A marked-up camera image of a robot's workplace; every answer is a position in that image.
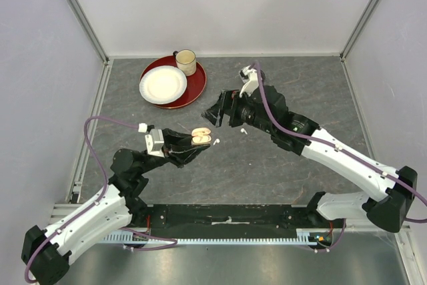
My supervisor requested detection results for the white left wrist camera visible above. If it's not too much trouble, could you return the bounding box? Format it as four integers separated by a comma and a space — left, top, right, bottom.
137, 123, 165, 158

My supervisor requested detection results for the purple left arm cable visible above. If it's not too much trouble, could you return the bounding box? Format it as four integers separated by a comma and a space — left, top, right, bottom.
24, 116, 141, 282

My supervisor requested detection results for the cream ceramic mug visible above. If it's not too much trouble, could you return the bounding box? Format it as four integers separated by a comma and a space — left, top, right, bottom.
173, 49, 197, 77

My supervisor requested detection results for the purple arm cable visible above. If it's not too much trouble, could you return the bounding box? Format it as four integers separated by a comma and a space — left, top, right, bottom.
253, 61, 427, 224
24, 116, 141, 282

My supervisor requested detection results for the slotted grey cable duct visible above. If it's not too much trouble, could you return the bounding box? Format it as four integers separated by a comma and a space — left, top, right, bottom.
99, 230, 333, 248

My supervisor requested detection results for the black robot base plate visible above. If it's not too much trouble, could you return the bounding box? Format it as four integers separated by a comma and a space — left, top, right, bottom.
128, 192, 344, 240

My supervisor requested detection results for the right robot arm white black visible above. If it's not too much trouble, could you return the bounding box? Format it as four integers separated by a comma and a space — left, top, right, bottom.
202, 85, 418, 233

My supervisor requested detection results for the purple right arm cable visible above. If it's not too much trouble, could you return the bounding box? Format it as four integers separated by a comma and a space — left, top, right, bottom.
253, 61, 427, 224

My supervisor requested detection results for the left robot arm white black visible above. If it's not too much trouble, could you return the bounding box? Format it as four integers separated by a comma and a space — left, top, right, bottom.
21, 123, 211, 284

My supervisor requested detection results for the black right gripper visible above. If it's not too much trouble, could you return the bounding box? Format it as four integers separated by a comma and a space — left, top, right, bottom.
201, 87, 274, 134

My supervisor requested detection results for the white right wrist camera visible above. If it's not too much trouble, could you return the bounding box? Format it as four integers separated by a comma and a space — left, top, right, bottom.
239, 65, 259, 97

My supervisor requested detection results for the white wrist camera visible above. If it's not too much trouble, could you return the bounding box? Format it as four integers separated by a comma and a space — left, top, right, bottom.
137, 123, 165, 158
239, 65, 259, 97

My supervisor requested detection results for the beige earbud charging case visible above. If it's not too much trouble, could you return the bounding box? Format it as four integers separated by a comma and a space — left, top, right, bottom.
191, 127, 211, 145

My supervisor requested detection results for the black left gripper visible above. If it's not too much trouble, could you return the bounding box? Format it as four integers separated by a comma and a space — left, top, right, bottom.
137, 127, 211, 175

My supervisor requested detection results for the white paper plate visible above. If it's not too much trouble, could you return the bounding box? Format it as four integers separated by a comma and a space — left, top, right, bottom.
139, 65, 187, 105

